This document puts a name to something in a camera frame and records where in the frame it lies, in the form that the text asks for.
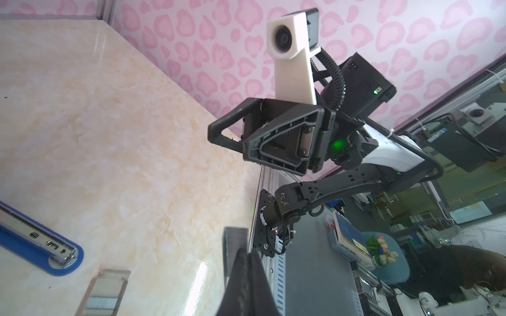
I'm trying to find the black box behind glass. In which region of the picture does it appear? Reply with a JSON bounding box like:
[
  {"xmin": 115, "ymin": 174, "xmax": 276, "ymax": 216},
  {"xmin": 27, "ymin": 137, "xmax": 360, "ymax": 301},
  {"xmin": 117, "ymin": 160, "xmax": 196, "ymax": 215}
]
[{"xmin": 422, "ymin": 102, "xmax": 505, "ymax": 172}]

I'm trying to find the aluminium front rail frame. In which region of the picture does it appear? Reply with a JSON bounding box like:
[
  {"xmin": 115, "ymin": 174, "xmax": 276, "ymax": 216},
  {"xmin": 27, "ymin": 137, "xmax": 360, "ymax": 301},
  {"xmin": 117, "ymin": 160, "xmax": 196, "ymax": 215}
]
[{"xmin": 221, "ymin": 165, "xmax": 301, "ymax": 316}]

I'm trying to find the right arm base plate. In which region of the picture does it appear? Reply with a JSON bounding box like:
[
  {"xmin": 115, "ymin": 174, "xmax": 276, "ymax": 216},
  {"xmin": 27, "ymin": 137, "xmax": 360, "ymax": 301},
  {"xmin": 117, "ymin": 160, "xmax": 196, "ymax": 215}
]
[{"xmin": 252, "ymin": 189, "xmax": 295, "ymax": 258}]

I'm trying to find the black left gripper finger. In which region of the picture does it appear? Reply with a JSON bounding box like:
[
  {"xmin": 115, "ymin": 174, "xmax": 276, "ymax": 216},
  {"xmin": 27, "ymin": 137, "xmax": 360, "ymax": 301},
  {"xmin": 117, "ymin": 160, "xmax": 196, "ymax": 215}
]
[{"xmin": 216, "ymin": 248, "xmax": 279, "ymax": 316}]

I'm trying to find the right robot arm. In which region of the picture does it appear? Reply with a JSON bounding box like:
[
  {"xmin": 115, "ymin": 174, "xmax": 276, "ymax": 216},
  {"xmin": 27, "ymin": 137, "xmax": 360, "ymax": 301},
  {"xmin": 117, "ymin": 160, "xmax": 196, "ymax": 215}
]
[{"xmin": 208, "ymin": 51, "xmax": 444, "ymax": 230}]

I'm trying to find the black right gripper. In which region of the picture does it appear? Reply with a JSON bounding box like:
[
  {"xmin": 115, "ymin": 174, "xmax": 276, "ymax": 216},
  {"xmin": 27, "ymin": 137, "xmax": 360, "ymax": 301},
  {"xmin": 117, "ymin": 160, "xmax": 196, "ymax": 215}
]
[{"xmin": 207, "ymin": 97, "xmax": 364, "ymax": 176}]

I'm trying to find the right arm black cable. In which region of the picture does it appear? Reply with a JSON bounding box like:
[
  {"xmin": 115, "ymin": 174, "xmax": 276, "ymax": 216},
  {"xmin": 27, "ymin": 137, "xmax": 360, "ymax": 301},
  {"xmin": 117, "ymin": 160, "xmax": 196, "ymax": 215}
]
[{"xmin": 310, "ymin": 47, "xmax": 445, "ymax": 182}]

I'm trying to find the silver staple strips tray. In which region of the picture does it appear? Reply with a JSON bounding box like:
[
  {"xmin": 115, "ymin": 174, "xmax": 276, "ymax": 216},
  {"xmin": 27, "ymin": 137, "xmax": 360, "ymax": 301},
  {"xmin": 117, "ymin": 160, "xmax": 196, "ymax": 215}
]
[{"xmin": 75, "ymin": 269, "xmax": 131, "ymax": 315}]

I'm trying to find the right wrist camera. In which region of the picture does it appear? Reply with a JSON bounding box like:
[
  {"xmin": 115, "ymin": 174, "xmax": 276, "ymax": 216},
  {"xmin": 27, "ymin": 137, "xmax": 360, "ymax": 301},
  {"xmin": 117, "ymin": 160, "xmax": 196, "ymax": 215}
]
[{"xmin": 266, "ymin": 8, "xmax": 321, "ymax": 105}]

